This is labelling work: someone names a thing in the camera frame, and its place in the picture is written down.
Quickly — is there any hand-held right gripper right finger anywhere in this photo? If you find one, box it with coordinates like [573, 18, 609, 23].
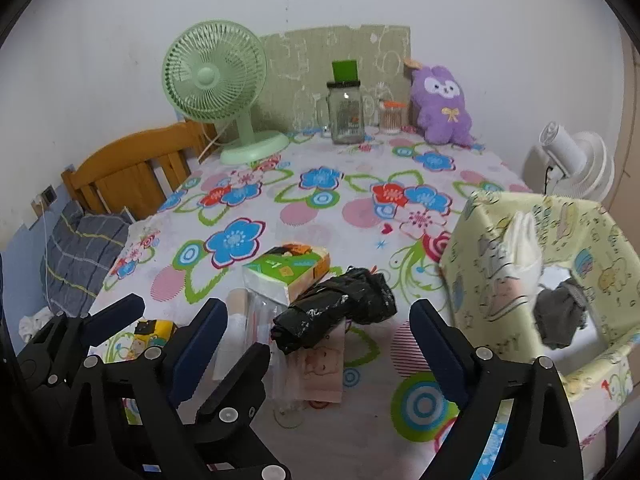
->
[409, 299, 584, 480]

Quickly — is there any green desk fan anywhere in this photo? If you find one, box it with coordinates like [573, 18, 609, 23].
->
[161, 20, 291, 165]

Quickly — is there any purple plush toy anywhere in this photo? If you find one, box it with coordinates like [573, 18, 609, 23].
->
[405, 57, 475, 145]

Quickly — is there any yellow cartoon storage box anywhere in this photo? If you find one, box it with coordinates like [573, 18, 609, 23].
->
[439, 190, 640, 413]

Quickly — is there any green orange tissue packet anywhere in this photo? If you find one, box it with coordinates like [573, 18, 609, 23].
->
[242, 244, 332, 307]

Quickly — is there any white rubber glove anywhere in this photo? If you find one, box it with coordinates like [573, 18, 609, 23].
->
[492, 211, 544, 302]

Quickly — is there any white clip fan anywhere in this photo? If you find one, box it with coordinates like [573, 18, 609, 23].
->
[537, 121, 616, 202]

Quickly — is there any glass jar mug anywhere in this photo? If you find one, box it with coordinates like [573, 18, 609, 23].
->
[316, 80, 367, 145]

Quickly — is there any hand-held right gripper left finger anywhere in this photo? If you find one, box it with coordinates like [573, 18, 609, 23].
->
[60, 299, 229, 480]

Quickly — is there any green patterned board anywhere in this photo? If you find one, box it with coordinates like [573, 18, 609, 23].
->
[257, 24, 412, 134]

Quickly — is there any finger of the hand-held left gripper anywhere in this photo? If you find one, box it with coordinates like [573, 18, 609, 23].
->
[192, 343, 294, 480]
[15, 294, 146, 394]

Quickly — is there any clear plastic straw packet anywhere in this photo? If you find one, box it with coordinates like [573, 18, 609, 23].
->
[214, 285, 307, 430]

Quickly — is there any white crumpled cloth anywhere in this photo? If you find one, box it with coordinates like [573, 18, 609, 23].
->
[19, 305, 57, 344]

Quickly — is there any green card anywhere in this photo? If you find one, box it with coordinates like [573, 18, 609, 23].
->
[332, 59, 360, 84]

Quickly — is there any white fan cable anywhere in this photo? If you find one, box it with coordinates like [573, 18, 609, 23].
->
[197, 124, 225, 166]

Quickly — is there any grey plaid pillow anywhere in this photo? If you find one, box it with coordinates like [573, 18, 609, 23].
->
[40, 200, 134, 312]

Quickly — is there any grey sock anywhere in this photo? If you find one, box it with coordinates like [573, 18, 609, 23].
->
[532, 280, 592, 351]

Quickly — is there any yellow cartoon packet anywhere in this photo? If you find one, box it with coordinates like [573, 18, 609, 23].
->
[116, 319, 179, 361]

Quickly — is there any black plastic bag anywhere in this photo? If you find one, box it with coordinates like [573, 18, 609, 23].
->
[271, 267, 399, 359]

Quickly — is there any cotton swab container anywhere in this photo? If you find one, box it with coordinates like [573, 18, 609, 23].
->
[378, 101, 407, 135]

